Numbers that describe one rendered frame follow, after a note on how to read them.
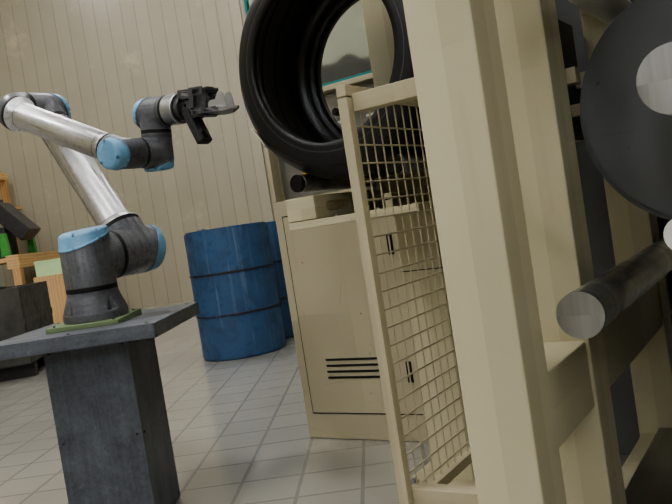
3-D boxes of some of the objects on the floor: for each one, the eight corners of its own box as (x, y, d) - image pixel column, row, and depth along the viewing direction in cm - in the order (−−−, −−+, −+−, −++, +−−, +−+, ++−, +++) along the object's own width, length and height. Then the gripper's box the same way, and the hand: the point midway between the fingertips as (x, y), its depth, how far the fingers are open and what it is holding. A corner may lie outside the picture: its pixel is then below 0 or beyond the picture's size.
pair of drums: (318, 323, 604) (301, 216, 601) (304, 350, 483) (282, 215, 480) (229, 337, 609) (212, 230, 605) (193, 366, 487) (171, 232, 484)
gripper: (169, 89, 210) (225, 81, 199) (191, 92, 218) (247, 84, 206) (171, 120, 211) (228, 113, 199) (193, 121, 219) (249, 115, 207)
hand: (235, 109), depth 204 cm, fingers closed
